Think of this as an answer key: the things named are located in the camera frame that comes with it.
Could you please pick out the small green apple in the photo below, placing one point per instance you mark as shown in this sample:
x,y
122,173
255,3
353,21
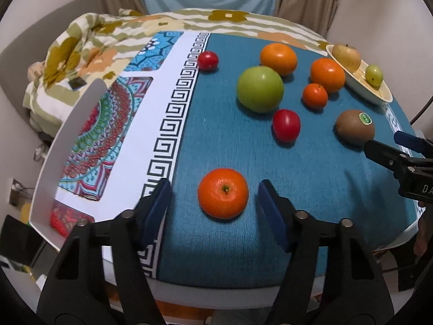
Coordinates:
x,y
373,74

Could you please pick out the large green apple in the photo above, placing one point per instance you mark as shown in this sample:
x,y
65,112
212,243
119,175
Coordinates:
x,y
259,89

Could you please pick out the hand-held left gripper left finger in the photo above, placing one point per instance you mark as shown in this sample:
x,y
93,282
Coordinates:
x,y
159,203

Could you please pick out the large orange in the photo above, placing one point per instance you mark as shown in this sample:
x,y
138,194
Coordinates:
x,y
278,58
327,75

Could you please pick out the wall outlet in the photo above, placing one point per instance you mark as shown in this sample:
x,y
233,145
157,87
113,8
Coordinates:
x,y
17,191

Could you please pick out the brown kiwi with green sticker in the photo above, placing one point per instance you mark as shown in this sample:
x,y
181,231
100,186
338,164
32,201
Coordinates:
x,y
355,127

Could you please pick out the yellow-red apple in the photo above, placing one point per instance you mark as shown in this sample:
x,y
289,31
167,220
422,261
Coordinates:
x,y
346,57

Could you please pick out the blue patterned tablecloth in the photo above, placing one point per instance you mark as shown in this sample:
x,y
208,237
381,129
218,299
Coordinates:
x,y
236,149

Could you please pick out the small mandarin orange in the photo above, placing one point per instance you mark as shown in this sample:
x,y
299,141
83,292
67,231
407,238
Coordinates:
x,y
315,95

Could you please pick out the small black card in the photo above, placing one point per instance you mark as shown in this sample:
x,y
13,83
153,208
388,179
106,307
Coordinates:
x,y
77,83

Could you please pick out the cream bowl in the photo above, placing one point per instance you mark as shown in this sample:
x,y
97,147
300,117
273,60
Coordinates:
x,y
368,93

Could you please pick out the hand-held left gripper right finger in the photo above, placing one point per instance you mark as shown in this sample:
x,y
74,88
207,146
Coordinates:
x,y
269,206

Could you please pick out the floral striped blanket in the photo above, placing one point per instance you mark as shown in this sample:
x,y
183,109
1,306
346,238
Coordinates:
x,y
101,44

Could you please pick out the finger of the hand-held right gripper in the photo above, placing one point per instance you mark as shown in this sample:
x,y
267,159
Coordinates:
x,y
382,152
411,140

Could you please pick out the red tomato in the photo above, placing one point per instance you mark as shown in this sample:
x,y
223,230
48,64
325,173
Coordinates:
x,y
286,125
207,61

